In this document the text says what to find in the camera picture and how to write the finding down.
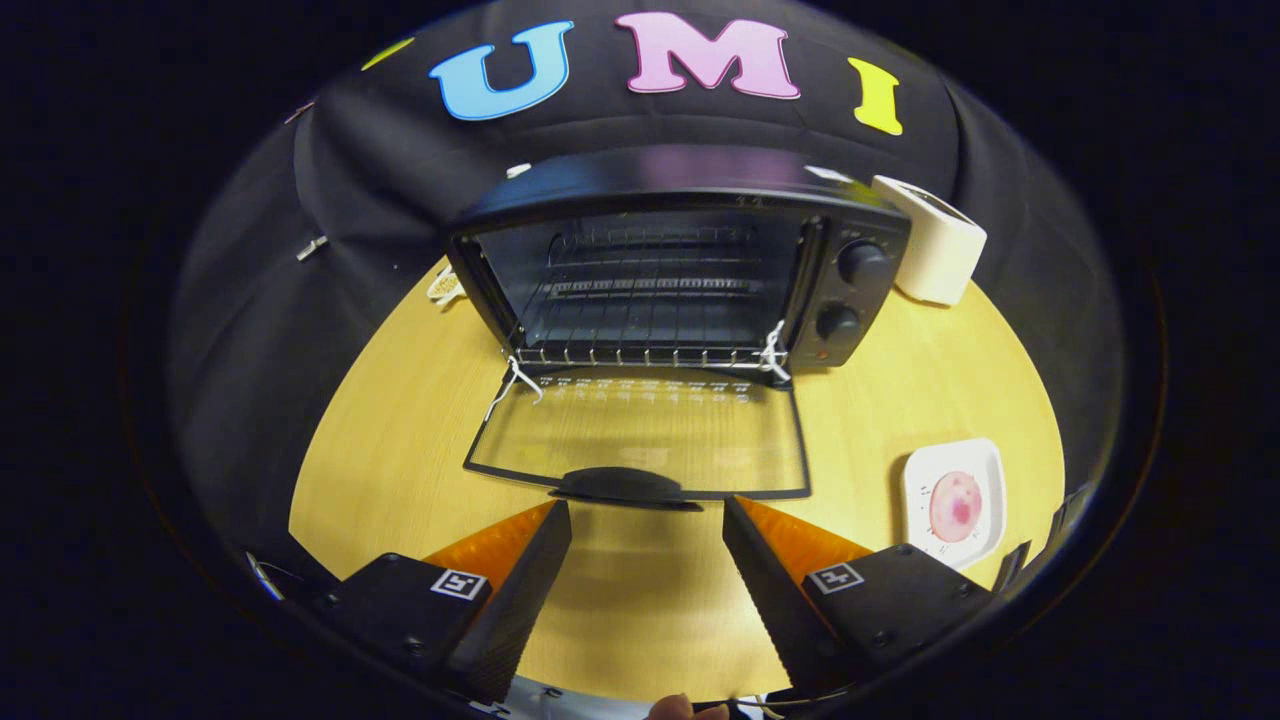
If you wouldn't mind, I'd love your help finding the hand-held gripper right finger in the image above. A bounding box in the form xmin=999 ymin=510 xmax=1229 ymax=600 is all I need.
xmin=722 ymin=494 xmax=999 ymax=696

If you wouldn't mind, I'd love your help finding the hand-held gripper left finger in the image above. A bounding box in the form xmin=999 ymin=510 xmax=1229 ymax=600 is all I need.
xmin=315 ymin=499 xmax=574 ymax=705

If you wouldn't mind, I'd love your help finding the white square plate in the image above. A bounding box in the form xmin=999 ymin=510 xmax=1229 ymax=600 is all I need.
xmin=902 ymin=437 xmax=1007 ymax=572

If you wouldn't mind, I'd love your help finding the black toaster oven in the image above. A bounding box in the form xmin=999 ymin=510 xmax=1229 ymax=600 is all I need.
xmin=447 ymin=145 xmax=913 ymax=512

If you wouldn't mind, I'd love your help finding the white cord tie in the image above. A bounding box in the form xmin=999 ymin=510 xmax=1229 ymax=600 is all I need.
xmin=486 ymin=354 xmax=545 ymax=422
xmin=756 ymin=319 xmax=793 ymax=385

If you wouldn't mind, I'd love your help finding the wire oven rack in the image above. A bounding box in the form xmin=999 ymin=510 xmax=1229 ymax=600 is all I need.
xmin=514 ymin=278 xmax=791 ymax=371

